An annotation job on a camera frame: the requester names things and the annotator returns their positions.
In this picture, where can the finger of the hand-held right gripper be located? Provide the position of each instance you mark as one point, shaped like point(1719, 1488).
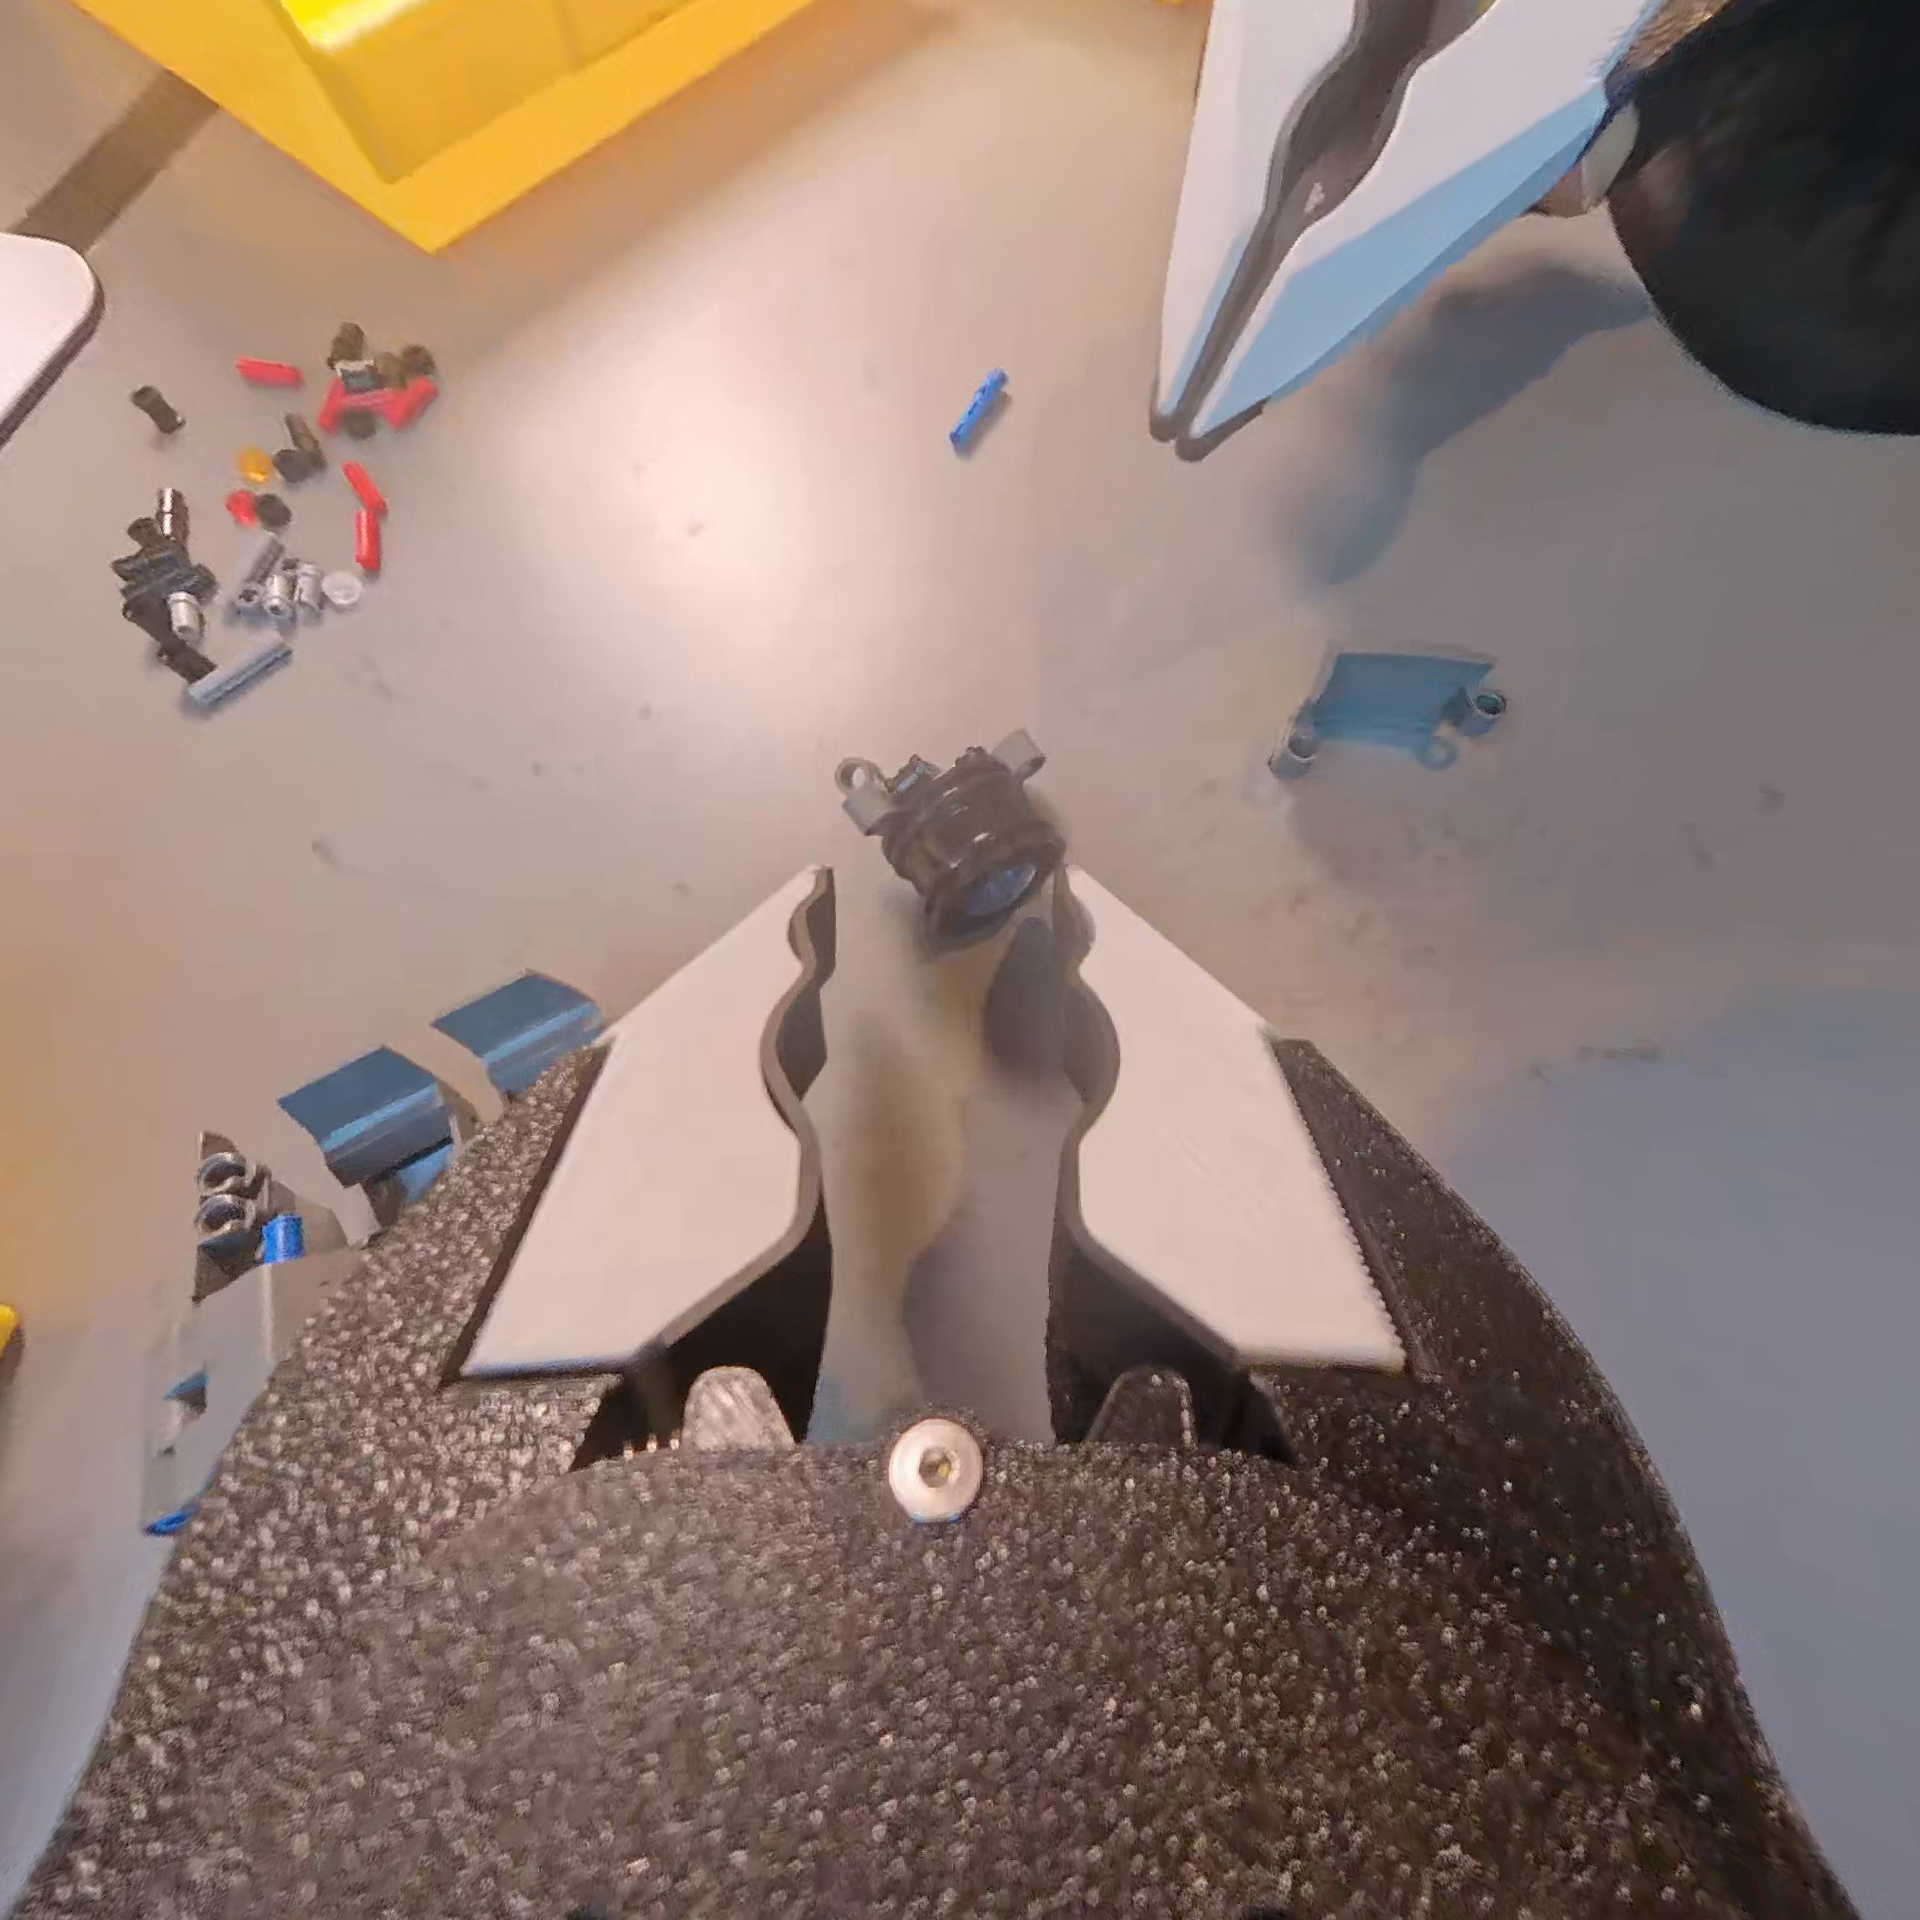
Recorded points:
point(1442, 182)
point(1223, 182)

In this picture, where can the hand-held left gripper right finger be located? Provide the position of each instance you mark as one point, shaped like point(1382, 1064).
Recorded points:
point(1214, 1200)

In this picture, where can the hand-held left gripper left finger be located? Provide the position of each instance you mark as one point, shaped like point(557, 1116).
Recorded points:
point(661, 1200)

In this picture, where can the black round toy lens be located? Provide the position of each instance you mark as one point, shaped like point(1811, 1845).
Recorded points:
point(969, 839)

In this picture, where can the grey curved brick panel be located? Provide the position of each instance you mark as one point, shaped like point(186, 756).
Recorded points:
point(1388, 697)

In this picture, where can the grey brick head assembly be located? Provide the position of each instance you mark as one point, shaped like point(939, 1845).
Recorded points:
point(370, 1102)

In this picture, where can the blue brick pin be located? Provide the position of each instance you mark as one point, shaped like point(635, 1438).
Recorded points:
point(979, 411)

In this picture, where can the yellow plastic storage bin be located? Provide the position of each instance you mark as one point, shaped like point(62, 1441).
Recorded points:
point(451, 119)

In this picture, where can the pile of small brick parts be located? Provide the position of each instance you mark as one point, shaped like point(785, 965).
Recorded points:
point(370, 399)

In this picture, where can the white flat pad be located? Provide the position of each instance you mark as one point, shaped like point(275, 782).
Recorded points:
point(38, 329)

